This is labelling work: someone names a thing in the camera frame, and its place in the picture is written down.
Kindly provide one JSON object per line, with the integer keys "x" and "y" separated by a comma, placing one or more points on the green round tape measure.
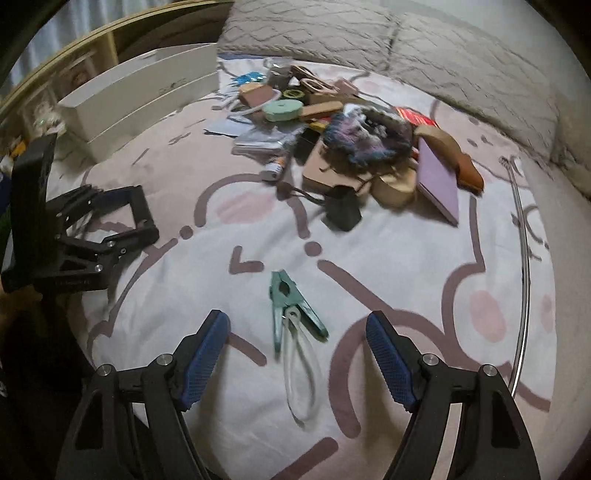
{"x": 282, "y": 110}

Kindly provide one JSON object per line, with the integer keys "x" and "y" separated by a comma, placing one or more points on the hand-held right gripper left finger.
{"x": 203, "y": 360}

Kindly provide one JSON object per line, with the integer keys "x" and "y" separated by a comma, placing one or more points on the grey curtain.
{"x": 69, "y": 23}

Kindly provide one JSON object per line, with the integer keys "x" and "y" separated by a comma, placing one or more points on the yellow black tape roll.
{"x": 285, "y": 94}

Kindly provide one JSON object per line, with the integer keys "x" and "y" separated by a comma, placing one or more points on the tan tape roll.
{"x": 397, "y": 189}

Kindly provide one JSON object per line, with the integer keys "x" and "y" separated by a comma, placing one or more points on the printed blanket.
{"x": 392, "y": 258}

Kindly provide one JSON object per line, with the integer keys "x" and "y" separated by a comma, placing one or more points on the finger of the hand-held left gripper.
{"x": 134, "y": 241}
{"x": 143, "y": 212}

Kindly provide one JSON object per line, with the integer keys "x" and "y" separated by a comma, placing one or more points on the white medicine sachet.
{"x": 226, "y": 127}

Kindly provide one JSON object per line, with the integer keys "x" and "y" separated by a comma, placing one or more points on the purple notebook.
{"x": 436, "y": 180}

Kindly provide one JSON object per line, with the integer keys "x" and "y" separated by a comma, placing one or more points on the blue foil wrapper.
{"x": 247, "y": 77}

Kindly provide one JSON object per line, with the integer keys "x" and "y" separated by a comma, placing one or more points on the small white tube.
{"x": 272, "y": 173}

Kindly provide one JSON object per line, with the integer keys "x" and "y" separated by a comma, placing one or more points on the beige bed sheet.
{"x": 558, "y": 194}

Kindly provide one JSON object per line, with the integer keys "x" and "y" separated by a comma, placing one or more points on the brown leather sheath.
{"x": 471, "y": 173}

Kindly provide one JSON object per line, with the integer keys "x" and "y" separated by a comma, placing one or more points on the brown wooden wedge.
{"x": 339, "y": 92}

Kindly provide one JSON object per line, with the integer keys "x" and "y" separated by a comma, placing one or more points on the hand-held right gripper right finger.
{"x": 390, "y": 364}

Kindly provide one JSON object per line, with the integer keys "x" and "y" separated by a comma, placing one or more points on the brown blanket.
{"x": 175, "y": 27}

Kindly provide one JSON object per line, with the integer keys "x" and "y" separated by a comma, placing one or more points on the beige knitted pillow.
{"x": 485, "y": 64}
{"x": 300, "y": 27}

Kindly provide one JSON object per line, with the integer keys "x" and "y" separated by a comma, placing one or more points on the tan curved wooden piece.
{"x": 438, "y": 136}

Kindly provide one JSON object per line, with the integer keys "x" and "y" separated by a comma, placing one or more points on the clear plastic case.
{"x": 258, "y": 143}

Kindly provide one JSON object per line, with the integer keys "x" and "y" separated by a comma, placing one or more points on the white storage box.
{"x": 138, "y": 92}

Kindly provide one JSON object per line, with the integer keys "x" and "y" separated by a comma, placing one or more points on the multicolour knit pouch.
{"x": 364, "y": 136}

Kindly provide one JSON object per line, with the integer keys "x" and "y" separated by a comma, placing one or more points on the red small box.
{"x": 415, "y": 117}

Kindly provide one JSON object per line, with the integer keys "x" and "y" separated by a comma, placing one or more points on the black small box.
{"x": 308, "y": 143}

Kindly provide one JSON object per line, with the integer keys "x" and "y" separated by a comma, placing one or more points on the black square cap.
{"x": 341, "y": 212}

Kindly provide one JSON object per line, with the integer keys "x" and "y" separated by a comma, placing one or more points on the wooden bedside shelf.
{"x": 107, "y": 50}

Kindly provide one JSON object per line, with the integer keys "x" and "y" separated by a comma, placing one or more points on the silver metal rod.
{"x": 527, "y": 277}

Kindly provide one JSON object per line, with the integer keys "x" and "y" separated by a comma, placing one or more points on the brown cardboard box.
{"x": 323, "y": 170}

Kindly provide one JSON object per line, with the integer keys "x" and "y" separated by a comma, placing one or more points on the green spring clamp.
{"x": 286, "y": 295}

